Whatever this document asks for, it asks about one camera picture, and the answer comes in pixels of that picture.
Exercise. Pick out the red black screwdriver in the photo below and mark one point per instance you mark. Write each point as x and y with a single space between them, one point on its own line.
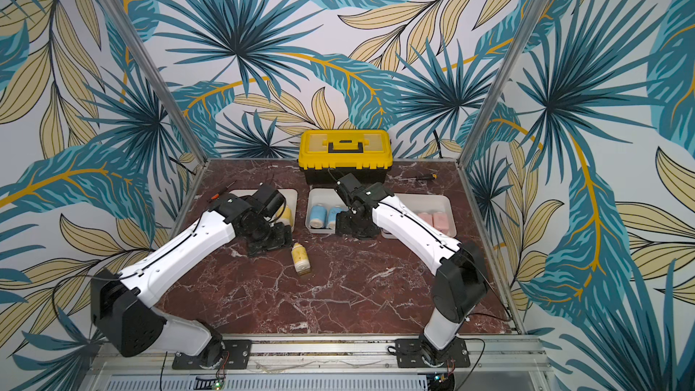
221 192

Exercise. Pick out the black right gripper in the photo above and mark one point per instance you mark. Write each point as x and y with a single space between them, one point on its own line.
354 224

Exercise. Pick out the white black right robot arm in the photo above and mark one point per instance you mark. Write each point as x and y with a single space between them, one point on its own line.
460 273

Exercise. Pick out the yellow black toolbox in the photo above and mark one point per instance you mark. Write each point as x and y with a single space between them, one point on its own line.
324 154

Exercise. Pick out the white right storage tray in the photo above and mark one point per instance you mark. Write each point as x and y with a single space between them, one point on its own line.
429 203

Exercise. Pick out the blue pencil sharpener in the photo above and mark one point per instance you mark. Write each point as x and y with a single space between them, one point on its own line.
318 217
332 217

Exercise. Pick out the pink pencil sharpener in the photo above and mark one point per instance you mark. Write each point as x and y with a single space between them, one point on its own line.
441 222
427 218

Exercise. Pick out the white middle storage tray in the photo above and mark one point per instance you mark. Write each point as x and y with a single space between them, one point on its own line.
329 198

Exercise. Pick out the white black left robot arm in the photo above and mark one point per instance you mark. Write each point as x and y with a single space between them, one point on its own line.
123 305

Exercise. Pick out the yellow pencil sharpener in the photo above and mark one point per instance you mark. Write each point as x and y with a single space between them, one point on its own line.
285 216
300 259

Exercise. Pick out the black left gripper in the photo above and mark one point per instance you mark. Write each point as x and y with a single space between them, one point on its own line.
283 240

